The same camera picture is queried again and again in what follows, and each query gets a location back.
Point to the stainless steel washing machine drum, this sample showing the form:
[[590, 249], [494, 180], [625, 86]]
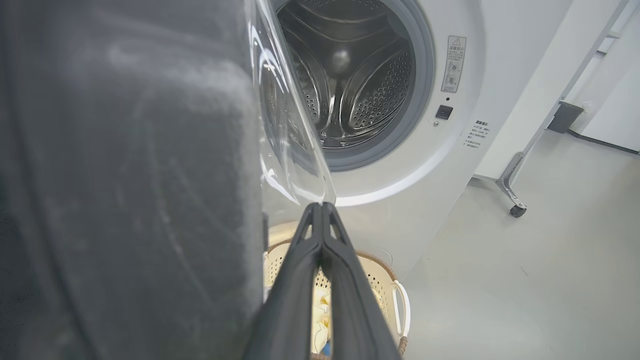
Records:
[[370, 85]]

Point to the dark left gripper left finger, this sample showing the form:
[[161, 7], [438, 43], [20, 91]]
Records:
[[290, 300]]

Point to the cream printed baby garment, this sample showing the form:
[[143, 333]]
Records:
[[321, 320]]

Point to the washing machine door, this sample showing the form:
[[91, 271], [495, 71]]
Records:
[[125, 175]]

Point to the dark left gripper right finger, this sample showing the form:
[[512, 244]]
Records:
[[355, 310]]

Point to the black wall box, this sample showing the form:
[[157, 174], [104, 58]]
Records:
[[565, 117]]

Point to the grey warning sticker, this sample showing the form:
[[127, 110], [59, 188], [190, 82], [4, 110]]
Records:
[[453, 64]]

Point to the white front-load washing machine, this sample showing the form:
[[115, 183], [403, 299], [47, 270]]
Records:
[[450, 165]]

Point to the metal frame leg with caster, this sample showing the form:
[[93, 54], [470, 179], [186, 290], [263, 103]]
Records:
[[515, 175]]

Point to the cream perforated laundry basket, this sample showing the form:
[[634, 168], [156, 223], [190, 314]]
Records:
[[382, 285]]

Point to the white partition panel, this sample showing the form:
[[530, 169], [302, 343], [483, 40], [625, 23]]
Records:
[[530, 90]]

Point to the black printed text label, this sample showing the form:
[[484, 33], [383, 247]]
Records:
[[476, 134]]

